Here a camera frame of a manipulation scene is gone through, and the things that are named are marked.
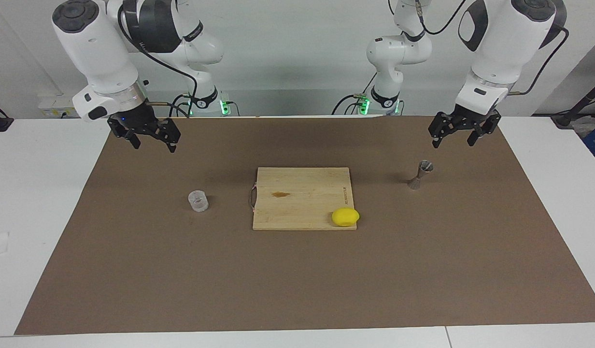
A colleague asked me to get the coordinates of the black tripod stand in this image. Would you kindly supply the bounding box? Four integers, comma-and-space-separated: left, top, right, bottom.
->
551, 77, 595, 129

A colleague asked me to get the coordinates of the metal double jigger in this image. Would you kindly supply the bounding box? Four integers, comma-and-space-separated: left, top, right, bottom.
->
408, 160, 434, 191

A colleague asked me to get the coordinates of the black base cable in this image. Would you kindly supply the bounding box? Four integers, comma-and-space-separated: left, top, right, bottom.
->
169, 94, 240, 118
331, 72, 404, 116

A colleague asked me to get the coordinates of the brown table mat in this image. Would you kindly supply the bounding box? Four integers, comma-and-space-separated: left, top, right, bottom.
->
15, 116, 595, 335

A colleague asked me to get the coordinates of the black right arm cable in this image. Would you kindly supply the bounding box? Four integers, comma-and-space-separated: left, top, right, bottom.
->
117, 2, 198, 118

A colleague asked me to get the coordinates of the wooden cutting board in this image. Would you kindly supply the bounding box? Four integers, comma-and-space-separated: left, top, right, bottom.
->
250, 167, 357, 231

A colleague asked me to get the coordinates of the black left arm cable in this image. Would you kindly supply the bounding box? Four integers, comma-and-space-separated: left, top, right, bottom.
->
387, 0, 570, 96

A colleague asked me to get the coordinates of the yellow lemon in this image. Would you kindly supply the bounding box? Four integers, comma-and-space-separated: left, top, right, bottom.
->
331, 207, 360, 227

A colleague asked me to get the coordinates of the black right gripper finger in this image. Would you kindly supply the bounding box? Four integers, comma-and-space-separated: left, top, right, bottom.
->
108, 117, 142, 149
155, 118, 182, 154

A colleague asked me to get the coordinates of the clear plastic cup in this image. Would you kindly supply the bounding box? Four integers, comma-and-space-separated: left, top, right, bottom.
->
188, 190, 209, 213

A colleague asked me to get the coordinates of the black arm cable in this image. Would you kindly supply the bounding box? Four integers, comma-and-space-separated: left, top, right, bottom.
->
387, 0, 570, 96
117, 2, 198, 118

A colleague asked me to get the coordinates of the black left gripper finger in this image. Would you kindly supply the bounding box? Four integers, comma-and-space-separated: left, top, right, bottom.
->
467, 114, 502, 147
428, 112, 460, 149

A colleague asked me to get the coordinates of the white wall socket strip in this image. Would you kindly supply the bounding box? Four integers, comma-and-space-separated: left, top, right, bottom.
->
38, 94, 81, 118

